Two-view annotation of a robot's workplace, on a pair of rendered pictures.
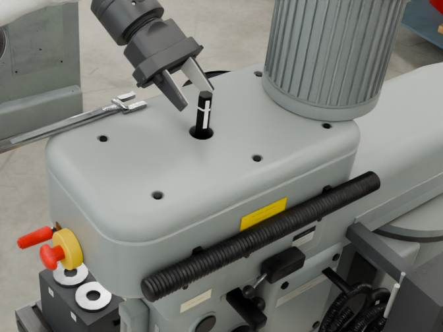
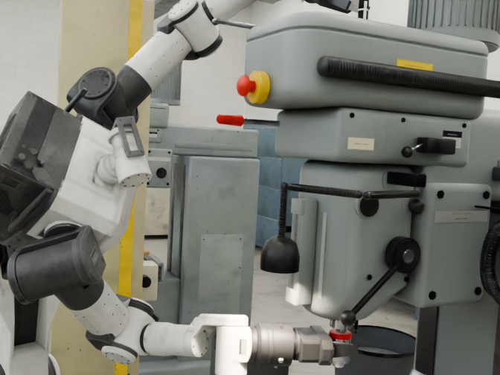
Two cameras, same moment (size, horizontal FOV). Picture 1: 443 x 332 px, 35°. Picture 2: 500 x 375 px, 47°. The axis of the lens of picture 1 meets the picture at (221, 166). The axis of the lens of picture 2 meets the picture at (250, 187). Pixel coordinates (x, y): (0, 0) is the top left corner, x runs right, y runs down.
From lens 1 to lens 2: 0.95 m
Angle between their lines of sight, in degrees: 38
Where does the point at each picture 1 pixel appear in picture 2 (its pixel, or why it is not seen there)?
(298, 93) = (434, 23)
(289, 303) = (447, 229)
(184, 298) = (350, 132)
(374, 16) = not seen: outside the picture
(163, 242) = (335, 35)
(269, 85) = not seen: hidden behind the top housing
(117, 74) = not seen: hidden behind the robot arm
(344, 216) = (487, 149)
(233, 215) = (390, 50)
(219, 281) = (380, 135)
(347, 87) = (471, 10)
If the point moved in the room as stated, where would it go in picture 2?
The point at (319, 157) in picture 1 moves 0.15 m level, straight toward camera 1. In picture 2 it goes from (455, 41) to (448, 24)
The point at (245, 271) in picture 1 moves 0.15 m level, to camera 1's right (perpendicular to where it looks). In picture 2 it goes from (402, 141) to (487, 145)
